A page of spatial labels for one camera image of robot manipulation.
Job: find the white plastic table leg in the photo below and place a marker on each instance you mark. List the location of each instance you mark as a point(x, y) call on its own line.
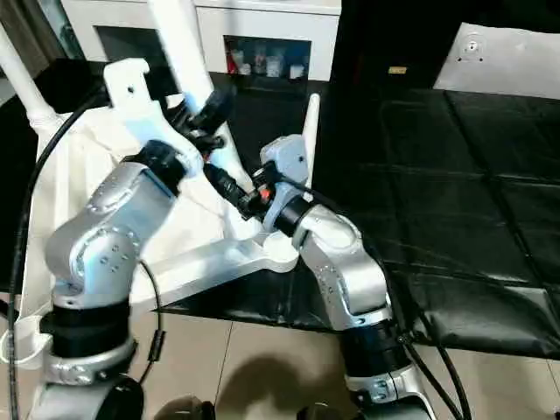
point(311, 131)
point(22, 79)
point(184, 52)

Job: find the white plastic table top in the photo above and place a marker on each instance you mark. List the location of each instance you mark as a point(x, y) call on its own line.
point(79, 153)

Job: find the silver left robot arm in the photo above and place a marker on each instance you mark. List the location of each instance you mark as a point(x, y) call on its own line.
point(109, 245)

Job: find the white sideboard with glass doors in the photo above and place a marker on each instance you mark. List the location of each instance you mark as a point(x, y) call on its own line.
point(262, 22)

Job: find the grey brown curtain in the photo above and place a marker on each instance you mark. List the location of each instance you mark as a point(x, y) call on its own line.
point(39, 26)

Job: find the black cabinet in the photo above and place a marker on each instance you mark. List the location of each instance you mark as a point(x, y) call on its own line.
point(372, 35)

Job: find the black quilted mat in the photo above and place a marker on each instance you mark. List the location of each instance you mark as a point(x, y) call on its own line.
point(437, 175)

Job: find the small gold label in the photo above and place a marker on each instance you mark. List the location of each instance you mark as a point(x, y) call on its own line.
point(397, 70)

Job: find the pale panel with holes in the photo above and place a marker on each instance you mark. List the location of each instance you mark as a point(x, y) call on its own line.
point(503, 61)

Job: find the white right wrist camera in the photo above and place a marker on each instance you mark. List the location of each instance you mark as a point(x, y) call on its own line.
point(289, 157)

